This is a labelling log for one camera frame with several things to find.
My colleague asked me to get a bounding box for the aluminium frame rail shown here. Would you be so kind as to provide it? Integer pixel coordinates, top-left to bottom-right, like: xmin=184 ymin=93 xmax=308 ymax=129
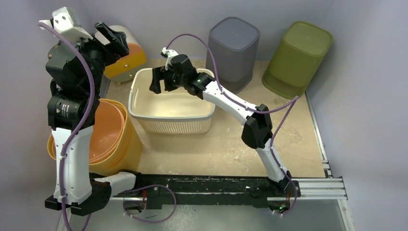
xmin=57 ymin=92 xmax=355 ymax=231

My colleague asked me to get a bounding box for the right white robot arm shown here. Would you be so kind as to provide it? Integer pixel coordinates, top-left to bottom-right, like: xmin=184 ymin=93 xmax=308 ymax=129
xmin=149 ymin=54 xmax=296 ymax=196

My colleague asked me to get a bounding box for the white mini drawer cabinet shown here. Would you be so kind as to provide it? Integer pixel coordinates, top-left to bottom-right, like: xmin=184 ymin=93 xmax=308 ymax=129
xmin=104 ymin=25 xmax=147 ymax=85

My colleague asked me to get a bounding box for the purple cable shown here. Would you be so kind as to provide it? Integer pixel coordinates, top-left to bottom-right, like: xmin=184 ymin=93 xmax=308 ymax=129
xmin=165 ymin=33 xmax=300 ymax=218
xmin=38 ymin=21 xmax=177 ymax=231

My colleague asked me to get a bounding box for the grey plastic basket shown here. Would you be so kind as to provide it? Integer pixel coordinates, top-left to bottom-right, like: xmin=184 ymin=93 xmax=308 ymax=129
xmin=205 ymin=17 xmax=260 ymax=94

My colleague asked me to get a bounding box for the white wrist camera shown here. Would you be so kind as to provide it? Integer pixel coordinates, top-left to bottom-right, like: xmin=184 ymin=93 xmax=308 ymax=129
xmin=39 ymin=7 xmax=93 ymax=43
xmin=161 ymin=47 xmax=178 ymax=71

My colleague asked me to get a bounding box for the orange plastic basin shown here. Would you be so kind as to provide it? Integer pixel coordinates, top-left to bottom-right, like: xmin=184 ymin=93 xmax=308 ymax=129
xmin=66 ymin=99 xmax=125 ymax=164

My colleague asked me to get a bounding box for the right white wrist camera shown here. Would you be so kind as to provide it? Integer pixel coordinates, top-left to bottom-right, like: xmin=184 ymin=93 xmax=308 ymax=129
xmin=161 ymin=47 xmax=178 ymax=71

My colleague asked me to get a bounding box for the white plastic basket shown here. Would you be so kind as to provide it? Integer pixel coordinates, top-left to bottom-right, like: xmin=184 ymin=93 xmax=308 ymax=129
xmin=128 ymin=68 xmax=216 ymax=134

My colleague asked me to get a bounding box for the green plastic basket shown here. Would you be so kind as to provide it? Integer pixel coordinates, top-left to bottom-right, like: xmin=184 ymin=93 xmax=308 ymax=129
xmin=262 ymin=21 xmax=333 ymax=99

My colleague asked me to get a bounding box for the yellow plastic basket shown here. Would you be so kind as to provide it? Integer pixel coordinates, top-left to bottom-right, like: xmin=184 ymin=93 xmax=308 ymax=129
xmin=64 ymin=99 xmax=142 ymax=176

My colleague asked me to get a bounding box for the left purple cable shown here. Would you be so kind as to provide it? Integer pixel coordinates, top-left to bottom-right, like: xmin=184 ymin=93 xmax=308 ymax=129
xmin=38 ymin=21 xmax=177 ymax=231

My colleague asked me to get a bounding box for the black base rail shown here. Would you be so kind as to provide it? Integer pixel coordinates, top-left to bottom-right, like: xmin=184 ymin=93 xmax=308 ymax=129
xmin=116 ymin=174 xmax=301 ymax=210

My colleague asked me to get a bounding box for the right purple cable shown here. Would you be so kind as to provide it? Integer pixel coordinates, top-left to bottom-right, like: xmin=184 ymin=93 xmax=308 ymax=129
xmin=165 ymin=33 xmax=300 ymax=218

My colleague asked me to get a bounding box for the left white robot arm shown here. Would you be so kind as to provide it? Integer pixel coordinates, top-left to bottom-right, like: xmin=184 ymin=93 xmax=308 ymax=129
xmin=38 ymin=20 xmax=143 ymax=216

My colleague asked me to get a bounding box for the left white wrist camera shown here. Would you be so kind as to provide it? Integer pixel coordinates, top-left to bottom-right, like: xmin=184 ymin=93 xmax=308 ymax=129
xmin=39 ymin=7 xmax=93 ymax=43

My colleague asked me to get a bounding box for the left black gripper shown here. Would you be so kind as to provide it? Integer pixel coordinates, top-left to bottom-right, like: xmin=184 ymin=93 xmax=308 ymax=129
xmin=68 ymin=22 xmax=128 ymax=96

